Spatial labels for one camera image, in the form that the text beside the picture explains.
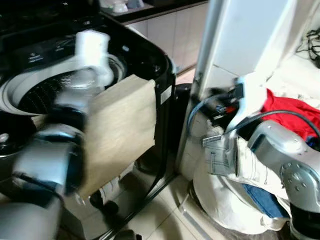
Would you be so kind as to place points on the beige cabinet with dark top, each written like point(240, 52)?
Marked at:
point(170, 30)

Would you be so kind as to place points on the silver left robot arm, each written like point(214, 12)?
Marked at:
point(50, 155)

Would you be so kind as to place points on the white sticker on washer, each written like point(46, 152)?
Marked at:
point(166, 94)

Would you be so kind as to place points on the steel washer drum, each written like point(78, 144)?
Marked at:
point(35, 87)

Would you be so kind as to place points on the blue denim garment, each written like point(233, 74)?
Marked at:
point(267, 200)

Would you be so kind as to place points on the red garment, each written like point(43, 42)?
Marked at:
point(285, 107)

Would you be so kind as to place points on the white upright panel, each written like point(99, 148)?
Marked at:
point(240, 35)

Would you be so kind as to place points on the white cup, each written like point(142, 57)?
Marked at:
point(120, 6)

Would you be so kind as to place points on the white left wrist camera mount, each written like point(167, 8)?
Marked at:
point(93, 50)

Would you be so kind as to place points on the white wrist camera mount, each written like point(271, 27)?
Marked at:
point(251, 97)
point(93, 50)

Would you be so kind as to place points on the beige cloth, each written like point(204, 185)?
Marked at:
point(122, 130)

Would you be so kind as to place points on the white laundry bag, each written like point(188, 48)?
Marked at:
point(220, 200)

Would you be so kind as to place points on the light washed denim jeans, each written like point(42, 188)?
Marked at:
point(220, 155)

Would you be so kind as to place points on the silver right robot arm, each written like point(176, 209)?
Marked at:
point(290, 160)

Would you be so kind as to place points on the black top-load washing machine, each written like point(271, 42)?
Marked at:
point(150, 60)

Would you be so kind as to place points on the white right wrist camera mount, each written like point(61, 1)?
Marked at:
point(251, 97)

